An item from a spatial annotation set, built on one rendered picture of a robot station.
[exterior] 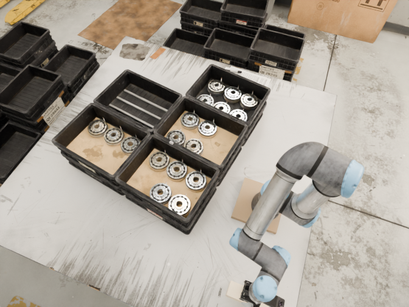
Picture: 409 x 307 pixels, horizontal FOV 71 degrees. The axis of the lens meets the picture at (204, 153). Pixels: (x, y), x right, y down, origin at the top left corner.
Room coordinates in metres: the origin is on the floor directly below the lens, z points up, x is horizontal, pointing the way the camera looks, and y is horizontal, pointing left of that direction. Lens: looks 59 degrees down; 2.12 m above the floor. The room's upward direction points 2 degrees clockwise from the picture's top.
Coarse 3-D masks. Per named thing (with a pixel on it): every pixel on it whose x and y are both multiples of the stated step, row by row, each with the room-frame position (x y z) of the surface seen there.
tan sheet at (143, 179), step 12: (144, 168) 0.68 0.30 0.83; (132, 180) 0.61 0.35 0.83; (144, 180) 0.61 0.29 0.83; (156, 180) 0.61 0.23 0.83; (168, 180) 0.61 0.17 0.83; (144, 192) 0.54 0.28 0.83; (180, 192) 0.55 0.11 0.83; (192, 192) 0.55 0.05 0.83; (168, 204) 0.49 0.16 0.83; (180, 204) 0.49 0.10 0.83; (192, 204) 0.49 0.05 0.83
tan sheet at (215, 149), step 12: (180, 120) 0.99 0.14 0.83; (204, 120) 1.00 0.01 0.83; (168, 132) 0.90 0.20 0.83; (192, 132) 0.91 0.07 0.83; (228, 132) 0.92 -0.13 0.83; (204, 144) 0.83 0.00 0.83; (216, 144) 0.84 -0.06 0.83; (228, 144) 0.84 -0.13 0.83; (204, 156) 0.76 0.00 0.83; (216, 156) 0.76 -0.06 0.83
